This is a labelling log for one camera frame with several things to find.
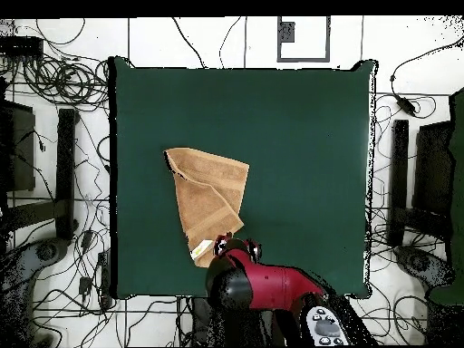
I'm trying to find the long black power strip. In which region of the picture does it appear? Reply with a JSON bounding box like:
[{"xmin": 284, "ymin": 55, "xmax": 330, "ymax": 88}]
[{"xmin": 96, "ymin": 249, "xmax": 114, "ymax": 311}]

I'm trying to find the tan terry towel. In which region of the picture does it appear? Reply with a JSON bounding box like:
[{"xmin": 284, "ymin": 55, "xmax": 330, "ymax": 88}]
[{"xmin": 163, "ymin": 146, "xmax": 250, "ymax": 269}]

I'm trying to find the dark green table cloth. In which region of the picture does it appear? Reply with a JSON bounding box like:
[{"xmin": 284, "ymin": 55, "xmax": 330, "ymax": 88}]
[{"xmin": 108, "ymin": 55, "xmax": 380, "ymax": 300}]

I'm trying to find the short black floor cable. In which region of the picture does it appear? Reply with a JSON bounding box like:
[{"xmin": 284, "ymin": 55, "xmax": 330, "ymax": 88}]
[{"xmin": 218, "ymin": 16, "xmax": 242, "ymax": 69}]

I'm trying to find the dark wheeled chair base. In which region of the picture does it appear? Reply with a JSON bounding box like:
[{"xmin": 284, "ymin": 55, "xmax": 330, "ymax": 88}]
[
  {"xmin": 393, "ymin": 245, "xmax": 456, "ymax": 291},
  {"xmin": 0, "ymin": 237, "xmax": 70, "ymax": 347}
]

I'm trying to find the coil of black cables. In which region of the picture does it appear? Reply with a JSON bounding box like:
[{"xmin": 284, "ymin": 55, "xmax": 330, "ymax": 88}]
[{"xmin": 21, "ymin": 53, "xmax": 110, "ymax": 111}]

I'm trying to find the black adapter cable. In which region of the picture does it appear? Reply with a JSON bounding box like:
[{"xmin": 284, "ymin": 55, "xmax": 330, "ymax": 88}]
[{"xmin": 389, "ymin": 37, "xmax": 464, "ymax": 101}]

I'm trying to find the grey square floor frame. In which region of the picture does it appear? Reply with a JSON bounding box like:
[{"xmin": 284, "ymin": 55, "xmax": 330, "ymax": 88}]
[{"xmin": 276, "ymin": 15, "xmax": 332, "ymax": 63}]

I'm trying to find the black box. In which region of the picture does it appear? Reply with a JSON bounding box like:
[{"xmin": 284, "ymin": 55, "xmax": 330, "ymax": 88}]
[
  {"xmin": 0, "ymin": 99, "xmax": 36, "ymax": 192},
  {"xmin": 412, "ymin": 121, "xmax": 454, "ymax": 218}
]

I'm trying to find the black power adapter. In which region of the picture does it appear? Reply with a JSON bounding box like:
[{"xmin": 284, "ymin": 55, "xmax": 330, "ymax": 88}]
[{"xmin": 395, "ymin": 95, "xmax": 417, "ymax": 118}]

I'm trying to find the dark grey square patch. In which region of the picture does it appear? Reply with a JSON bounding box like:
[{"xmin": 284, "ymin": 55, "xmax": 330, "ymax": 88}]
[{"xmin": 280, "ymin": 21, "xmax": 296, "ymax": 44}]

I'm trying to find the long black floor cable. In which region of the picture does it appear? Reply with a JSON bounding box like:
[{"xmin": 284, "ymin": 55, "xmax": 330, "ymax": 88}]
[{"xmin": 170, "ymin": 16, "xmax": 208, "ymax": 70}]

